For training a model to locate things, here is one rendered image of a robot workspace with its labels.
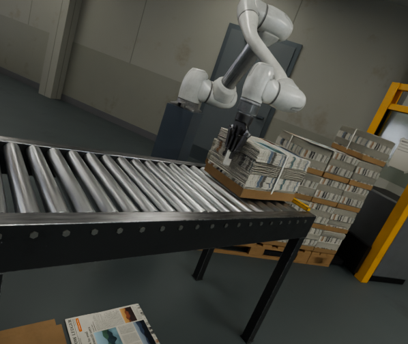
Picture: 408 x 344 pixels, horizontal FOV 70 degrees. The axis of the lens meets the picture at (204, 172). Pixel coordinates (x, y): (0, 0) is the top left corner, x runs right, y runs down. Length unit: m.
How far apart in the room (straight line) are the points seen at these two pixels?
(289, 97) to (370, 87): 3.46
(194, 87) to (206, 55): 3.01
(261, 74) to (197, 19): 3.99
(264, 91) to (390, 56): 3.67
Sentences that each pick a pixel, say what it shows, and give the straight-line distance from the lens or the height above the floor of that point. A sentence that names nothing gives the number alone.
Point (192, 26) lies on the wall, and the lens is 5.17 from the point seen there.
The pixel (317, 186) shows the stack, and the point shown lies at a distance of 2.59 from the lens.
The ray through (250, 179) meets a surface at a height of 0.89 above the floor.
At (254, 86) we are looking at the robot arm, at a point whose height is 1.25.
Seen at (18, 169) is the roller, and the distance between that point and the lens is 0.96.
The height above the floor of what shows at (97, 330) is 0.01.
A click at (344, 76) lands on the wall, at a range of 4.67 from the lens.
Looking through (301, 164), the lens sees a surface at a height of 1.01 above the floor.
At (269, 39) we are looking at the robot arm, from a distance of 1.75.
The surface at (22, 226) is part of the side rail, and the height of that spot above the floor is 0.80.
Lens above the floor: 1.19
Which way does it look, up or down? 16 degrees down
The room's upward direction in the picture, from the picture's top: 20 degrees clockwise
